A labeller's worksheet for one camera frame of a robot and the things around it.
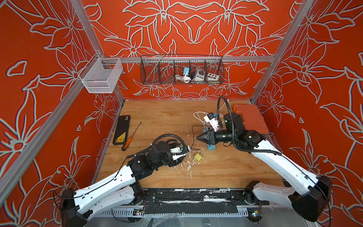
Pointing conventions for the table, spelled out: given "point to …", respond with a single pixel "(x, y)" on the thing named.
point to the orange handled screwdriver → (124, 147)
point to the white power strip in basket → (200, 74)
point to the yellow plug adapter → (198, 156)
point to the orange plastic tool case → (253, 119)
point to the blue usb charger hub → (211, 147)
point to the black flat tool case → (121, 132)
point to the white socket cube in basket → (212, 77)
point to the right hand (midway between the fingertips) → (196, 139)
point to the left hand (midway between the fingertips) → (181, 146)
